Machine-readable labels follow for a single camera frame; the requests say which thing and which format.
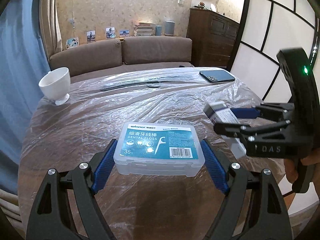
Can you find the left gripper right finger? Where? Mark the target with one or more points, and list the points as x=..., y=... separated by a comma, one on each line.
x=267, y=216

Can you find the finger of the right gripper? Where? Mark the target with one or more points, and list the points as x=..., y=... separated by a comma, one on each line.
x=279, y=131
x=268, y=111

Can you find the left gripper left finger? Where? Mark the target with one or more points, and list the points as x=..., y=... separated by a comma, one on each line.
x=51, y=216

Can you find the teal dental floss box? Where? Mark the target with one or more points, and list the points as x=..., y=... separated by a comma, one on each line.
x=158, y=150

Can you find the blue smartphone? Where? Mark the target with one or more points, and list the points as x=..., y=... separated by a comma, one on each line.
x=217, y=76

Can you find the white paper screen divider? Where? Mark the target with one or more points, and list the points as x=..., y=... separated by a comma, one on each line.
x=272, y=25

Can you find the dark wooden cabinet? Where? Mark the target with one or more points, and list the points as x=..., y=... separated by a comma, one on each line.
x=213, y=36

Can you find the grey cylinder speaker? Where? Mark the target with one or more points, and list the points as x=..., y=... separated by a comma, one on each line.
x=169, y=28

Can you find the white footed bowl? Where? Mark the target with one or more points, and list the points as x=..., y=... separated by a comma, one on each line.
x=55, y=85

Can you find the small blue cylinder speaker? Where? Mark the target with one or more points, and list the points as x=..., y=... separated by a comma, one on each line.
x=158, y=30

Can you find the brown sofa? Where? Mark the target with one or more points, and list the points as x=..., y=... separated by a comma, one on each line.
x=110, y=57

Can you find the stack of books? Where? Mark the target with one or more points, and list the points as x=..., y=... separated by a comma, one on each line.
x=144, y=29

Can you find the photo card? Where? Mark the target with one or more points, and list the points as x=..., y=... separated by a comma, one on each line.
x=90, y=36
x=110, y=33
x=72, y=42
x=124, y=33

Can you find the blue curtain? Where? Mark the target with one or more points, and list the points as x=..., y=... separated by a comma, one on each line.
x=23, y=64

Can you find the leftmost photo card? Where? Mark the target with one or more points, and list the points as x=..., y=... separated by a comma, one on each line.
x=72, y=42

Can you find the beige curtain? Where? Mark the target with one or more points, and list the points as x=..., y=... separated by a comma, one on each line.
x=49, y=27

